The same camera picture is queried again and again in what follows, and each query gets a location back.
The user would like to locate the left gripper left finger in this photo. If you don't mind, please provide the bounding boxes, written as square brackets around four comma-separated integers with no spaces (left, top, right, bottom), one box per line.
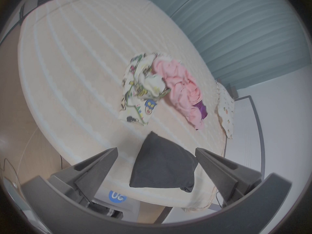
[49,147,119,202]

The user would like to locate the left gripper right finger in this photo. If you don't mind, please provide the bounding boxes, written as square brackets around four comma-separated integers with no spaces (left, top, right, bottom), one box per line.
[195,147,262,203]

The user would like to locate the black garment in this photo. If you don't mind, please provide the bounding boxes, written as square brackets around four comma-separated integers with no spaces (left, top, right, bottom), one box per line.
[129,131,199,193]

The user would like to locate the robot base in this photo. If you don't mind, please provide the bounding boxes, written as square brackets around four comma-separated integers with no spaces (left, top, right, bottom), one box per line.
[90,188,142,222]

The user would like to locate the bed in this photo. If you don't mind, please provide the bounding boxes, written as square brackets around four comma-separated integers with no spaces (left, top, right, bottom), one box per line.
[17,0,266,213]

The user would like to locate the white printed pillow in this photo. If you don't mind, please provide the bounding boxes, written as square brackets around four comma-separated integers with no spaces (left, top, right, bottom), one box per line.
[216,81,235,139]

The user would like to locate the purple garment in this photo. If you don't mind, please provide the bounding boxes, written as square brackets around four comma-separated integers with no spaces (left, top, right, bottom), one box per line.
[193,101,209,120]

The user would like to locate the grey bedside table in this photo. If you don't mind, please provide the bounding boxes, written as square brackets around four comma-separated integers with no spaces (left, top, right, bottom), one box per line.
[225,83,238,99]

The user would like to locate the white printed garment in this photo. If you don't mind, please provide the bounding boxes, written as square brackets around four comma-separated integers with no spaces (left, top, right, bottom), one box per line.
[118,53,171,126]

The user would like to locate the pink garment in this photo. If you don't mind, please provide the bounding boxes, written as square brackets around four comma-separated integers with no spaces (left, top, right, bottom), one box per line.
[152,59,205,131]

